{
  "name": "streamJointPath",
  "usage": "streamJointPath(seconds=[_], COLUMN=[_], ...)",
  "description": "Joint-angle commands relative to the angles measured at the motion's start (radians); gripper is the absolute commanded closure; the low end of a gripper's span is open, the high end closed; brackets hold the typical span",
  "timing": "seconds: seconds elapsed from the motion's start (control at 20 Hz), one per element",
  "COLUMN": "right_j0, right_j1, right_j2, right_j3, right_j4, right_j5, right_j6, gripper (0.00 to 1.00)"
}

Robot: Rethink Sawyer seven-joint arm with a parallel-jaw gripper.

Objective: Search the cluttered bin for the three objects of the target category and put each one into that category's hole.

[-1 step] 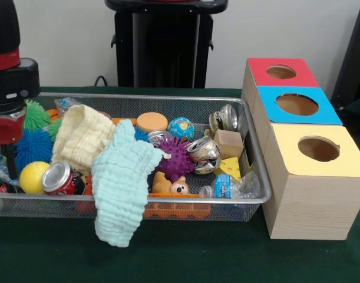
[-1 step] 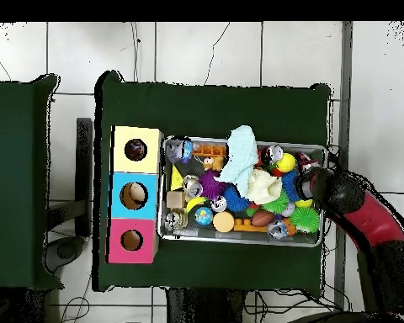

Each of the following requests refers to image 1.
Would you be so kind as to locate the blue spiky rubber ball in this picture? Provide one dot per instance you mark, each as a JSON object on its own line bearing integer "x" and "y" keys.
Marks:
{"x": 35, "y": 147}

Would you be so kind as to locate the orange plush toy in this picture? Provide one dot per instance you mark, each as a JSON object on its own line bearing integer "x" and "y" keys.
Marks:
{"x": 172, "y": 186}

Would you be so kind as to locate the dark green tablecloth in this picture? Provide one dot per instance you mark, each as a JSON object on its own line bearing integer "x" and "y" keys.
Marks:
{"x": 197, "y": 259}

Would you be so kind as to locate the printed silver drink can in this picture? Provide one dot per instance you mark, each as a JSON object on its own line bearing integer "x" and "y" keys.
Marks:
{"x": 204, "y": 153}

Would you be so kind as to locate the wooden box with three holes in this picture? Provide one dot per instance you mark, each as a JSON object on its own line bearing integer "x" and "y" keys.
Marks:
{"x": 309, "y": 206}

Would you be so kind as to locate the mint green waffle cloth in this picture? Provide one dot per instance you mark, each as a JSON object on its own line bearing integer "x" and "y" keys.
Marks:
{"x": 120, "y": 182}

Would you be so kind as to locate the black stand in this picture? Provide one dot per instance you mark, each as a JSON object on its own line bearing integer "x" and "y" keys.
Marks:
{"x": 356, "y": 59}

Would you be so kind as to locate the cream waffle cloth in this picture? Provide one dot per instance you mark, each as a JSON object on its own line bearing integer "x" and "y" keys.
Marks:
{"x": 79, "y": 135}

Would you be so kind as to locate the yellow tennis ball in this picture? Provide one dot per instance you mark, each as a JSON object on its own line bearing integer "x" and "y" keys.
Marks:
{"x": 32, "y": 178}

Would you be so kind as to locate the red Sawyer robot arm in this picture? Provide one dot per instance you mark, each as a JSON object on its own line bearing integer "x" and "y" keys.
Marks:
{"x": 11, "y": 82}

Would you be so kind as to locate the crushed red soda can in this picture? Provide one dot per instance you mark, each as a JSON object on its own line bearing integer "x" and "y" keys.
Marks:
{"x": 56, "y": 177}

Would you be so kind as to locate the crushed bottle with blue label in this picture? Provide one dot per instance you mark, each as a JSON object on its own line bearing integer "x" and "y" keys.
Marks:
{"x": 224, "y": 185}

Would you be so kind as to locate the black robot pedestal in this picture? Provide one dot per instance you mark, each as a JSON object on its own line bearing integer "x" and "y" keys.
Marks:
{"x": 162, "y": 44}

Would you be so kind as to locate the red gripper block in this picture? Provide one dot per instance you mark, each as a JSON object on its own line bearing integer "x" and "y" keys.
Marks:
{"x": 6, "y": 129}

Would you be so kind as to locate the green spiky rubber ball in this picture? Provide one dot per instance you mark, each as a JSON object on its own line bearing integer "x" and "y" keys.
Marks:
{"x": 35, "y": 116}

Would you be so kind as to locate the purple spiky monster toy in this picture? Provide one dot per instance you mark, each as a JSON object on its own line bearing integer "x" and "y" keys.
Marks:
{"x": 176, "y": 157}

